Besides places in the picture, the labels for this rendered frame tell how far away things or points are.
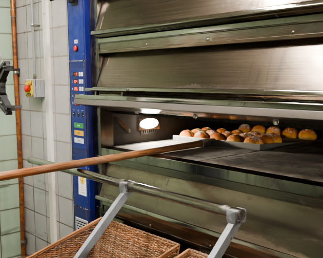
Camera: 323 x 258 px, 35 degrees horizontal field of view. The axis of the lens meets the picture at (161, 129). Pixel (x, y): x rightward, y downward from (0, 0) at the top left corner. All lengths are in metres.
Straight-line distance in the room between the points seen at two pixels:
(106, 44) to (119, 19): 0.16
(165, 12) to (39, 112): 1.22
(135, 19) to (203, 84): 0.50
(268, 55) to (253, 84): 0.11
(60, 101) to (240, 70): 1.27
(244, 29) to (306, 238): 0.72
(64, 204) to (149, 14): 1.22
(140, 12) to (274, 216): 1.02
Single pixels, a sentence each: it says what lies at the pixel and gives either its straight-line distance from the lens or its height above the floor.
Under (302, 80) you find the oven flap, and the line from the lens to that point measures 1.62.
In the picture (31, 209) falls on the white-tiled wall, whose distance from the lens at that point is 3.24.
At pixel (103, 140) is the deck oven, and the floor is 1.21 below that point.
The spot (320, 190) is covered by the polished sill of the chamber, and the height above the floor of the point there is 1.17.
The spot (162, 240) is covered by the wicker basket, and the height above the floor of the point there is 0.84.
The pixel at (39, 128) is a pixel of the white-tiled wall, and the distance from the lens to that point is 3.02.
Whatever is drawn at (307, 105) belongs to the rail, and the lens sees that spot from 1.45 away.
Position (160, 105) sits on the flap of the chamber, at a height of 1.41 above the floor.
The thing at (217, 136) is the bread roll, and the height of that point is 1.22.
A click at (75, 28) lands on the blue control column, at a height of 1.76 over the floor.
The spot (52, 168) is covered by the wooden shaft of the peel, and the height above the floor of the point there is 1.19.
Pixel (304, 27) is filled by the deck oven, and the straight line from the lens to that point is 1.64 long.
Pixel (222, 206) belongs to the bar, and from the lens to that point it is 1.38.
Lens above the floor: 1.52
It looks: 6 degrees down
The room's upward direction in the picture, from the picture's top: 1 degrees counter-clockwise
